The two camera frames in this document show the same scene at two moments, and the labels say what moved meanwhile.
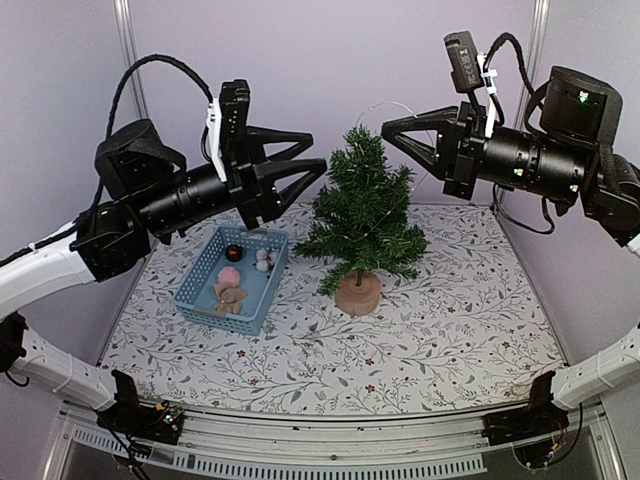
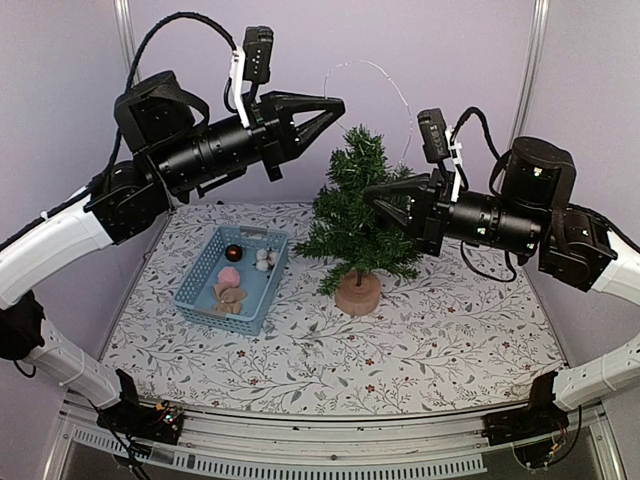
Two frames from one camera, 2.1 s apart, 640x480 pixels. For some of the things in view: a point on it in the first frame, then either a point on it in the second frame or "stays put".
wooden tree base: [358, 293] stays put
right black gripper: [460, 167] to [426, 229]
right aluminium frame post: [532, 71] stays put
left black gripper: [254, 188] to [271, 119]
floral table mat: [461, 332] stays put
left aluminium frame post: [123, 10] stays put
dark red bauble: [234, 253] stays put
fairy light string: [429, 165] to [394, 86]
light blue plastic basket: [236, 277] stays put
